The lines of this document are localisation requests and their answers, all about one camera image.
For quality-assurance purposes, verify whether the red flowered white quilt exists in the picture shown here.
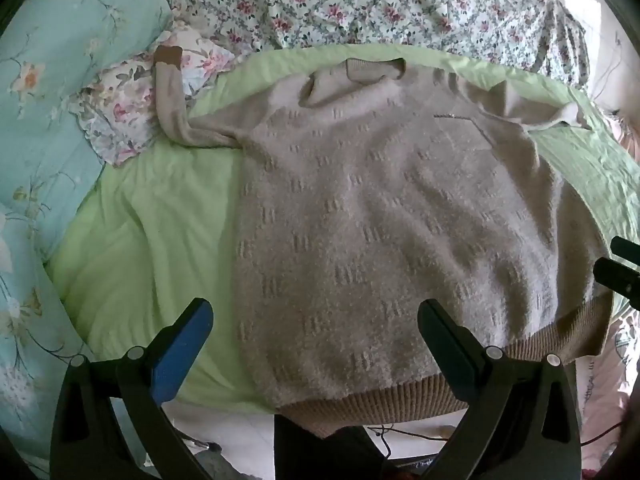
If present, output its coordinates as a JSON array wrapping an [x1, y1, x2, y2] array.
[[162, 0, 591, 93]]

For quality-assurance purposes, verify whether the small pastel flowered pillow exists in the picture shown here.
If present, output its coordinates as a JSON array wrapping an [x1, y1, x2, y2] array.
[[70, 25, 237, 168]]

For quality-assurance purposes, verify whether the pink printed cloth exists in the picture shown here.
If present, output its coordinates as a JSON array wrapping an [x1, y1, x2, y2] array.
[[575, 305, 640, 471]]

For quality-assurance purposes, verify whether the light green bed sheet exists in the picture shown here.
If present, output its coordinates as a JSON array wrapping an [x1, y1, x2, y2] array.
[[46, 42, 640, 416]]

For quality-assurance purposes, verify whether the dark cloth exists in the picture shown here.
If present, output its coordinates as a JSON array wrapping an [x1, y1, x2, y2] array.
[[273, 412, 388, 480]]

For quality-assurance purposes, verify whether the teal flowered duvet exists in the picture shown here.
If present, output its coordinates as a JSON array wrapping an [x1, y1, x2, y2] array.
[[0, 0, 176, 461]]

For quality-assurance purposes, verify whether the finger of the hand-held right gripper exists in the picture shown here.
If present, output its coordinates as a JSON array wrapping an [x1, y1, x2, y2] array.
[[610, 236, 640, 262], [593, 258, 640, 312]]

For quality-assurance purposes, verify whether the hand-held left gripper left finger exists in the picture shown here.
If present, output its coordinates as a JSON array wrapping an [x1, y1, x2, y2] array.
[[50, 297, 216, 480]]

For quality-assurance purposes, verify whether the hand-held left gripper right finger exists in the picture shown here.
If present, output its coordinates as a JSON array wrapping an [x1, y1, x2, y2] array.
[[416, 299, 583, 480]]

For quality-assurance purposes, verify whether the beige knitted sweater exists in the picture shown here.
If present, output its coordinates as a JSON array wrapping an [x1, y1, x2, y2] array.
[[154, 46, 615, 438]]

